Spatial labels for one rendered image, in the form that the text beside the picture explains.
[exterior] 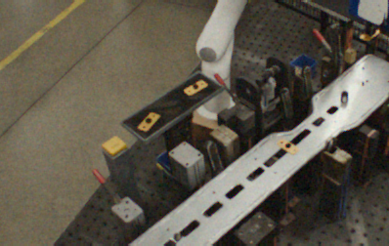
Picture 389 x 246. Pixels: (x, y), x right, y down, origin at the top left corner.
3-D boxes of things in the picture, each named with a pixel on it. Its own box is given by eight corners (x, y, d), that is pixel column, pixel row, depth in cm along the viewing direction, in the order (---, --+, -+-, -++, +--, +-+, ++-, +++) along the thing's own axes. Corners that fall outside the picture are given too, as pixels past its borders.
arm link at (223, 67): (197, 80, 225) (195, 33, 208) (210, 55, 238) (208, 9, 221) (226, 84, 223) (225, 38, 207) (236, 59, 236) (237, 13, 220)
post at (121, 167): (137, 236, 203) (112, 160, 172) (125, 225, 207) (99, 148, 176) (152, 225, 207) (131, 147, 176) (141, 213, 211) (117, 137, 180)
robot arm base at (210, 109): (188, 112, 238) (185, 80, 225) (208, 87, 250) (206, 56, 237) (226, 125, 232) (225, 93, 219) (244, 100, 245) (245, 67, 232)
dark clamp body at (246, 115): (248, 193, 217) (244, 126, 190) (225, 176, 223) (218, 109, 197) (266, 178, 222) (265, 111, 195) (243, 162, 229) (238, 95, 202)
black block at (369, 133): (366, 193, 215) (375, 143, 194) (344, 180, 220) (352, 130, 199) (376, 182, 219) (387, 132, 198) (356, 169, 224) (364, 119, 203)
